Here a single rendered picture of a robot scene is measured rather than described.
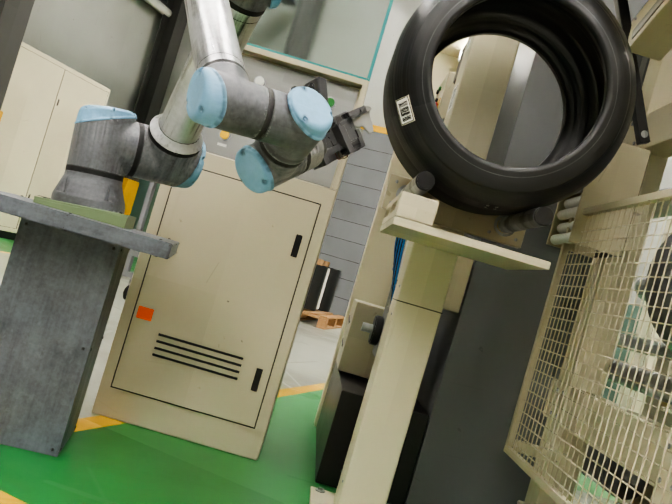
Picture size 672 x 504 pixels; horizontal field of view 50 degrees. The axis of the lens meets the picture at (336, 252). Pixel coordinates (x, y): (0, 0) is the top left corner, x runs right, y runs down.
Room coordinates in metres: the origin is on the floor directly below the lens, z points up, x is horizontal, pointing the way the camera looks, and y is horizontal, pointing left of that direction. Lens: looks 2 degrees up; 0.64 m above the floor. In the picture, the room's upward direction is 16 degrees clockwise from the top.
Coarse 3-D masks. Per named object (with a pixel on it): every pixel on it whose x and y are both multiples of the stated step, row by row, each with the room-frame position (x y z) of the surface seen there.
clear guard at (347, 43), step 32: (288, 0) 2.34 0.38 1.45; (320, 0) 2.35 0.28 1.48; (352, 0) 2.35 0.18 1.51; (384, 0) 2.35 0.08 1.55; (256, 32) 2.34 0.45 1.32; (288, 32) 2.35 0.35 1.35; (320, 32) 2.35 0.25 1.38; (352, 32) 2.35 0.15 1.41; (320, 64) 2.34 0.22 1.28; (352, 64) 2.35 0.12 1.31
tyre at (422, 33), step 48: (432, 0) 1.64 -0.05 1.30; (480, 0) 1.62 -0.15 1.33; (528, 0) 1.83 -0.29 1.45; (576, 0) 1.62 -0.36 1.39; (432, 48) 1.61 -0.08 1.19; (576, 48) 1.87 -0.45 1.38; (624, 48) 1.63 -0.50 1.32; (384, 96) 1.80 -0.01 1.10; (432, 96) 1.61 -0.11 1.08; (576, 96) 1.89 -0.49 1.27; (624, 96) 1.62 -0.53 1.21; (432, 144) 1.62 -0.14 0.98; (576, 144) 1.89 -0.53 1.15; (432, 192) 1.81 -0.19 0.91; (480, 192) 1.64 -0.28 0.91; (528, 192) 1.63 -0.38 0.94; (576, 192) 1.69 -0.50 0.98
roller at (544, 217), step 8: (536, 208) 1.64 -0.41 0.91; (544, 208) 1.63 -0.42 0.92; (512, 216) 1.83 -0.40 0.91; (520, 216) 1.75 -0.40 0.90; (528, 216) 1.68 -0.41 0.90; (536, 216) 1.63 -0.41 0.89; (544, 216) 1.63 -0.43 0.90; (552, 216) 1.63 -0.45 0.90; (504, 224) 1.90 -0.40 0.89; (512, 224) 1.82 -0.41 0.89; (520, 224) 1.75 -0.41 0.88; (528, 224) 1.70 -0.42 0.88; (536, 224) 1.65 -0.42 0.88; (544, 224) 1.63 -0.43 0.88; (504, 232) 1.95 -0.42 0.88
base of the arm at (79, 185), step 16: (64, 176) 1.89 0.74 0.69; (80, 176) 1.87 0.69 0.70; (96, 176) 1.88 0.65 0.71; (112, 176) 1.90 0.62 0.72; (64, 192) 1.86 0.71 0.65; (80, 192) 1.86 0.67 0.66; (96, 192) 1.87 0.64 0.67; (112, 192) 1.90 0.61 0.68; (96, 208) 1.87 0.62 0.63; (112, 208) 1.90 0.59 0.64
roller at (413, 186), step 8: (416, 176) 1.64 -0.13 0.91; (424, 176) 1.63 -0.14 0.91; (432, 176) 1.63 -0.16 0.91; (408, 184) 1.77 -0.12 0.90; (416, 184) 1.63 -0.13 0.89; (424, 184) 1.63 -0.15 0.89; (432, 184) 1.63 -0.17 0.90; (400, 192) 1.94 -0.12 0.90; (416, 192) 1.69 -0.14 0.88; (424, 192) 1.67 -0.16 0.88
